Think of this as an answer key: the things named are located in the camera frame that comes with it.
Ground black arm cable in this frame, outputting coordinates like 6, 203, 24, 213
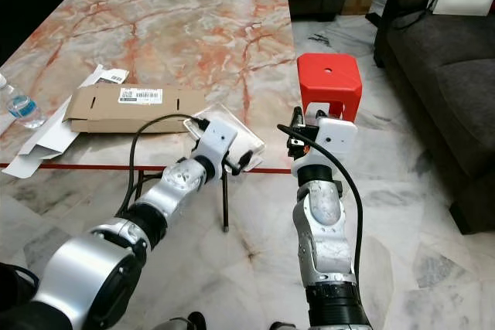
120, 112, 210, 219
277, 124, 364, 281

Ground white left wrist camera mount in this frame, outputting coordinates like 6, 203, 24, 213
193, 124, 238, 167

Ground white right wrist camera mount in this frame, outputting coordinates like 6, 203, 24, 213
312, 117, 359, 161

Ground dark grey short sofa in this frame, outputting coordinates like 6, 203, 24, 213
373, 0, 495, 234

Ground black robot left foot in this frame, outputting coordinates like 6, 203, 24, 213
172, 311, 208, 330

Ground black round rubbish bin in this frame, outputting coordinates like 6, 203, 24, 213
0, 263, 39, 325

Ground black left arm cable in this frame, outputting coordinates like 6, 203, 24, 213
120, 112, 210, 219

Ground black low cabinet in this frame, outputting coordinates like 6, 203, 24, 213
0, 0, 74, 64

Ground flat brown cardboard box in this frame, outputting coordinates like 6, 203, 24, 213
66, 83, 208, 134

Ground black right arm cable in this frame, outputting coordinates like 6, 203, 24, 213
277, 124, 364, 281

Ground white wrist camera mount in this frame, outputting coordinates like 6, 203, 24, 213
312, 117, 359, 161
193, 124, 238, 167

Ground red plastic stool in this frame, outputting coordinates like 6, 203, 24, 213
296, 53, 363, 122

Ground clear plastic water bottle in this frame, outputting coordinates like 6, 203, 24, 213
0, 75, 47, 130

